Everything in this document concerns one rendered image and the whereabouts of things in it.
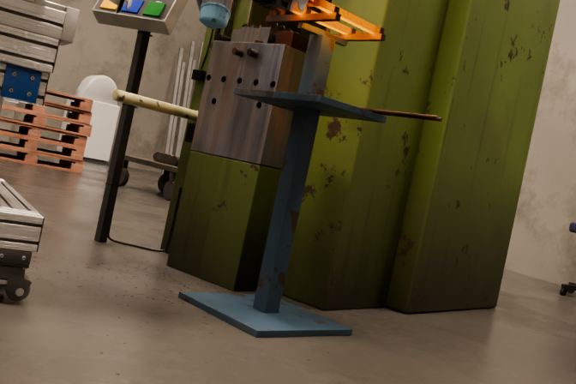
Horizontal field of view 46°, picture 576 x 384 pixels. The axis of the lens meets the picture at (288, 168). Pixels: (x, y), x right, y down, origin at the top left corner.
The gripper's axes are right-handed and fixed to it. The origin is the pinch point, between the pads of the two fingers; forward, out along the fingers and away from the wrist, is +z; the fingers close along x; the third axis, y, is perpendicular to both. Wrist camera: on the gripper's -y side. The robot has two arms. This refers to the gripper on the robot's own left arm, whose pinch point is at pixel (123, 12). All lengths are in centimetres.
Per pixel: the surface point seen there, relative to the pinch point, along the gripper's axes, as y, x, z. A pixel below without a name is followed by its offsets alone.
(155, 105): -21.6, -5.0, 32.0
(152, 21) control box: -14.8, -10.8, -1.6
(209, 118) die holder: -37, 17, 33
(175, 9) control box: -23.3, -10.9, -9.2
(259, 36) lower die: -46, 26, -2
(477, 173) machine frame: -157, 43, 31
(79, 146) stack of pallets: -94, -449, 67
